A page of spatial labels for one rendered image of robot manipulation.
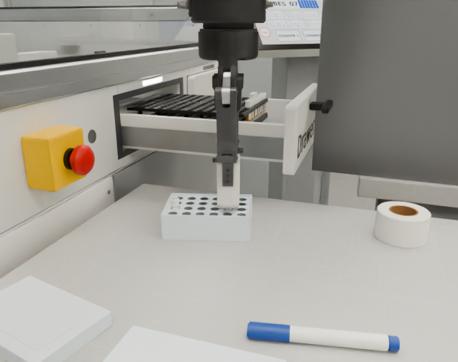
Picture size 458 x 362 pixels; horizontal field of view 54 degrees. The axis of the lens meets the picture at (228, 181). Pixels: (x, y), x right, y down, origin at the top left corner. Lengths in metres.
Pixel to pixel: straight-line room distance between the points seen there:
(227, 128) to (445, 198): 0.51
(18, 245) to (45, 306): 0.16
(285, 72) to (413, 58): 0.92
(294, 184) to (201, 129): 1.15
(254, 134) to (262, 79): 1.75
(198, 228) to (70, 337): 0.24
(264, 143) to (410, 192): 0.33
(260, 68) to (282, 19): 0.81
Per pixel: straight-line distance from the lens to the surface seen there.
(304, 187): 1.90
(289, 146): 0.69
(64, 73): 0.68
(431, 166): 0.91
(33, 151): 0.61
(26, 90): 0.63
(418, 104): 0.89
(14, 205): 0.63
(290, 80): 1.75
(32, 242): 0.66
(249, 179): 2.60
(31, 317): 0.49
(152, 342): 0.37
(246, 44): 0.56
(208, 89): 1.15
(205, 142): 0.75
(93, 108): 0.74
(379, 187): 0.91
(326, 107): 0.78
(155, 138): 0.78
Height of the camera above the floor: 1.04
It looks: 19 degrees down
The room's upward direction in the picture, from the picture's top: straight up
